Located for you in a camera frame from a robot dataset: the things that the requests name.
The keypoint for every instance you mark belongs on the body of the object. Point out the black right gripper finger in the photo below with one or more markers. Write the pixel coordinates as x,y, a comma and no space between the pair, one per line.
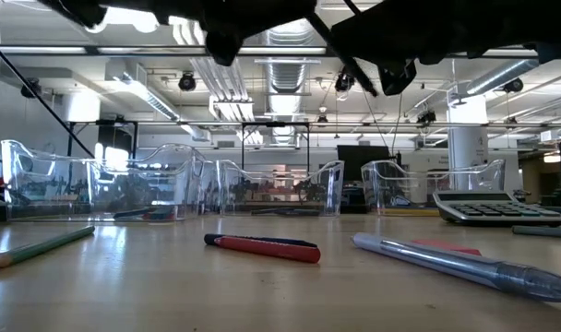
363,48
359,25

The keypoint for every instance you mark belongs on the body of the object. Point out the yellow pencil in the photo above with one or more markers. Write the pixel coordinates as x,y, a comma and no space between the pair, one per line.
409,212

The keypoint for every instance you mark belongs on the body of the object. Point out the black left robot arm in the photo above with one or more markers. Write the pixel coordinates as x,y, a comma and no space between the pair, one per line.
77,9

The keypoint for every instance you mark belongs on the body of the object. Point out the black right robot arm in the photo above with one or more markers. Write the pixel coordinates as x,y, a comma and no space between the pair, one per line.
516,23

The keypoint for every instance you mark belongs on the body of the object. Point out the black ceiling spot lamp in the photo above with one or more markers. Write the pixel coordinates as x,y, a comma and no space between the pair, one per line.
187,82
342,83
426,118
513,86
30,88

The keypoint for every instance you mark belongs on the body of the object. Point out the overhead bar with light strips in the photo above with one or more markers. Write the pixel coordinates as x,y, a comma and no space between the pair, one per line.
285,51

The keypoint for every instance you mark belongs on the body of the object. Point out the silver ceiling pipe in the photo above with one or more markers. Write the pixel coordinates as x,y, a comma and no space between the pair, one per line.
516,69

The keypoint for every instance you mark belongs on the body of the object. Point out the black metal stand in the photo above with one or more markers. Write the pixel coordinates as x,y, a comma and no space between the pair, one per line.
276,124
87,122

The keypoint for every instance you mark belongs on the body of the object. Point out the white column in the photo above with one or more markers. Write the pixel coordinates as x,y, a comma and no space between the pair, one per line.
467,147

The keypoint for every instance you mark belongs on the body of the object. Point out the clear plastic bin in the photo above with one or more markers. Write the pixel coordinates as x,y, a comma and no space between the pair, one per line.
400,193
210,184
45,193
326,198

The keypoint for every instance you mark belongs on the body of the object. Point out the wooden cabinet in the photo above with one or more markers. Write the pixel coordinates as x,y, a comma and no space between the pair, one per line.
532,182

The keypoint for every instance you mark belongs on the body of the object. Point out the grey desk calculator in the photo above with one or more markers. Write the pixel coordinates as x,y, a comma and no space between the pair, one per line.
492,212

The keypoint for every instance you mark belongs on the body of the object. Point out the red crayon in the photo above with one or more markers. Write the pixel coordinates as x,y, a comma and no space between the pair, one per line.
271,250

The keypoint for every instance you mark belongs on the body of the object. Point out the clear grey ballpoint pen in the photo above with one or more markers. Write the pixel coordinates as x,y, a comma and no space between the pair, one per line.
446,263

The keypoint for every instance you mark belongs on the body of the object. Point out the grey green pencil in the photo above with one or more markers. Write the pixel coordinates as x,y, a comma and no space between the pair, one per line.
548,231

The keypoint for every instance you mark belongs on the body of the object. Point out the corrugated silver ventilation duct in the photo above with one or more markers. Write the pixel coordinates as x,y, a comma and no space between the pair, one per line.
287,92

